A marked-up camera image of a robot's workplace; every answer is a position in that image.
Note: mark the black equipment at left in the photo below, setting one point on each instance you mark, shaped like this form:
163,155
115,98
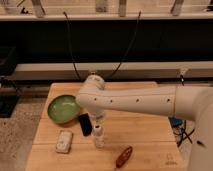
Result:
8,64

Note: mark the small clear plastic bottle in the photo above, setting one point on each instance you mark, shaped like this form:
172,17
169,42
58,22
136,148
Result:
98,136

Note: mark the blue connector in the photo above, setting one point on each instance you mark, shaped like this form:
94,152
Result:
175,122

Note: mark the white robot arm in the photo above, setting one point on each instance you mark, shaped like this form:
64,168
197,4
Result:
193,103

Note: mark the white rectangular box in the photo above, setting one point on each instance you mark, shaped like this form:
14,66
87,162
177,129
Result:
64,141

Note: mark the black smartphone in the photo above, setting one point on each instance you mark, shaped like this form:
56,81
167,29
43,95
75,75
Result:
85,124

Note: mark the green bowl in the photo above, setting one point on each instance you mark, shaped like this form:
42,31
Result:
63,109

